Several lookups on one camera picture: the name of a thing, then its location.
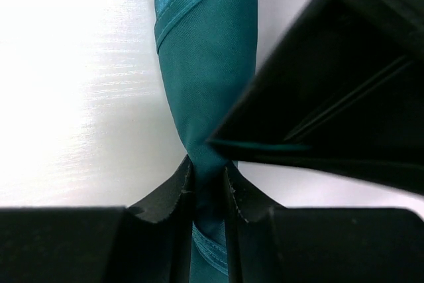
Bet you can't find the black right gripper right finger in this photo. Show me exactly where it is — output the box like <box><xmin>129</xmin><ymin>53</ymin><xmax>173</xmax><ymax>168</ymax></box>
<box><xmin>223</xmin><ymin>165</ymin><xmax>423</xmax><ymax>282</ymax></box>

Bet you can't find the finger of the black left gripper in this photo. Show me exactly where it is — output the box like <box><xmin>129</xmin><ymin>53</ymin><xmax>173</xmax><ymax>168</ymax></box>
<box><xmin>209</xmin><ymin>0</ymin><xmax>423</xmax><ymax>194</ymax></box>

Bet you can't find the teal satin napkin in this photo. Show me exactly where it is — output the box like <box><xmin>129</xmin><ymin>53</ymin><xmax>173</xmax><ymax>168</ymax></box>
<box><xmin>154</xmin><ymin>0</ymin><xmax>258</xmax><ymax>282</ymax></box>

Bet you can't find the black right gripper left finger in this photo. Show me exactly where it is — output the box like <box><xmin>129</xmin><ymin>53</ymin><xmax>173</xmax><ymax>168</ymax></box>
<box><xmin>1</xmin><ymin>158</ymin><xmax>194</xmax><ymax>283</ymax></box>

